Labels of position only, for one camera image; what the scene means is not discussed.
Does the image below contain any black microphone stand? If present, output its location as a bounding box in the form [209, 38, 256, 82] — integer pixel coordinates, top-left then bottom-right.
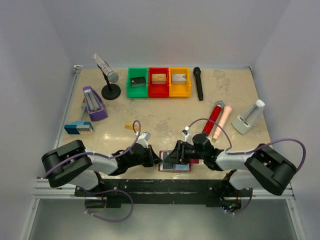
[97, 65, 121, 100]

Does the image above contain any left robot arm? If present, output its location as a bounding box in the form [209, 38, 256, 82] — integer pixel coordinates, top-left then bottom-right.
[41, 140, 162, 196]

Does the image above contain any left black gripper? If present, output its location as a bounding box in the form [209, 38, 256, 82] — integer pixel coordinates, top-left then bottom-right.
[127, 144, 163, 168]

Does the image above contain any black card in green bin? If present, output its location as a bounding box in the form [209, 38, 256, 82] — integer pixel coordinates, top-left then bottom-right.
[130, 76, 146, 88]

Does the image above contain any red leather card holder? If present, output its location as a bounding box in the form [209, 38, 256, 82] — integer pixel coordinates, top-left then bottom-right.
[158, 150, 200, 173]

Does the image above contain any glitter silver microphone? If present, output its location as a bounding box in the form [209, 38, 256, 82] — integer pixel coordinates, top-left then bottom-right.
[92, 53, 119, 83]

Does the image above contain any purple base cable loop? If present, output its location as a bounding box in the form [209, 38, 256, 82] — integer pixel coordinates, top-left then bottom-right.
[84, 189, 134, 223]

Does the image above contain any pink microphone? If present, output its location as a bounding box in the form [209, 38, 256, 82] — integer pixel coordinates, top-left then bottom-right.
[212, 105, 233, 142]

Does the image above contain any black microphone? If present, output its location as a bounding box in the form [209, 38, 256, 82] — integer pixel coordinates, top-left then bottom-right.
[193, 67, 204, 101]

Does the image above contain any tan card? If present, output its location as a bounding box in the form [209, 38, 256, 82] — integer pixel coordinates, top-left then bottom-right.
[124, 120, 134, 130]
[151, 73, 167, 85]

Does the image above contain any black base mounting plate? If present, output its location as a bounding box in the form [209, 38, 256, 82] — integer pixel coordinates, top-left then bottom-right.
[74, 179, 252, 208]

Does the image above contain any silver card in yellow bin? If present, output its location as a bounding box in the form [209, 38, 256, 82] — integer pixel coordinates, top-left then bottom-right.
[171, 73, 187, 85]

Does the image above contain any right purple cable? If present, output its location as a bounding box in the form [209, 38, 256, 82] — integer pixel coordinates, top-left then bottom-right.
[187, 117, 307, 173]

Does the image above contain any aluminium frame rail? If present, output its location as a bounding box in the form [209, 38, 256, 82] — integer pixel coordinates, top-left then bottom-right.
[18, 65, 83, 240]

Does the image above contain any yellow plastic bin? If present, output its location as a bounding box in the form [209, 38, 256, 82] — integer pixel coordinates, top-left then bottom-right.
[169, 67, 192, 98]

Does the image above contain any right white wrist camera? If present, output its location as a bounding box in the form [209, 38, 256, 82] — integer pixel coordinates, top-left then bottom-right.
[181, 126, 193, 145]

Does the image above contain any blue grey block toy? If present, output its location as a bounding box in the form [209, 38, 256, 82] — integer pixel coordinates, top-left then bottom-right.
[63, 99, 94, 135]

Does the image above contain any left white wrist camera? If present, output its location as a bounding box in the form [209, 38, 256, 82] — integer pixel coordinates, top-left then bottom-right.
[136, 131, 151, 148]

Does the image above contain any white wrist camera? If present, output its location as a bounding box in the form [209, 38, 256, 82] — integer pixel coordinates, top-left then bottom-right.
[136, 131, 151, 148]
[181, 126, 193, 145]

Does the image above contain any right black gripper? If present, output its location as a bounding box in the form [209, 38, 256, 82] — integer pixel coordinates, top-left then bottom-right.
[164, 140, 206, 165]

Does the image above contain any white metronome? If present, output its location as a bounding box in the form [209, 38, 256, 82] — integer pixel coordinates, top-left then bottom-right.
[231, 99, 265, 135]

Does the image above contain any tan card in red bin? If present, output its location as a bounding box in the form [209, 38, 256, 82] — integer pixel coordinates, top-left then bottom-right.
[151, 73, 167, 85]

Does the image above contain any red plastic bin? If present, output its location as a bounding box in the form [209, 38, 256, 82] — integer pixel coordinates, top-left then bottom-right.
[148, 67, 170, 98]

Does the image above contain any red microphone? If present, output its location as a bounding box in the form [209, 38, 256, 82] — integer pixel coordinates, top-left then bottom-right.
[202, 100, 225, 136]

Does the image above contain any green plastic bin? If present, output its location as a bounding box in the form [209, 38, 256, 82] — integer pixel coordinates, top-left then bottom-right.
[126, 67, 149, 98]

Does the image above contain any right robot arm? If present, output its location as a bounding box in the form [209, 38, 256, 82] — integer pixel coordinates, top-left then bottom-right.
[163, 133, 297, 196]

